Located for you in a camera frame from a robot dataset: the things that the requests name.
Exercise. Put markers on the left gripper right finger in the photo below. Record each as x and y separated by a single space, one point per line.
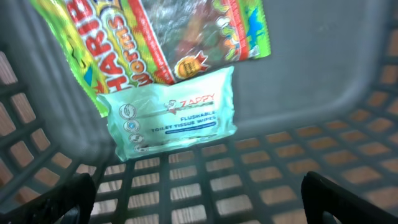
326 202

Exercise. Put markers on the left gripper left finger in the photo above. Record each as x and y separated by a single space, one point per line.
71 202

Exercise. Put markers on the mint wet wipes pack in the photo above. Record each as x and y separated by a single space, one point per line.
157 117

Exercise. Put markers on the green Haribo worms bag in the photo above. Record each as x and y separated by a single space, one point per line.
119 44

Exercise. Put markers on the grey plastic shopping basket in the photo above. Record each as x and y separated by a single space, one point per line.
325 100

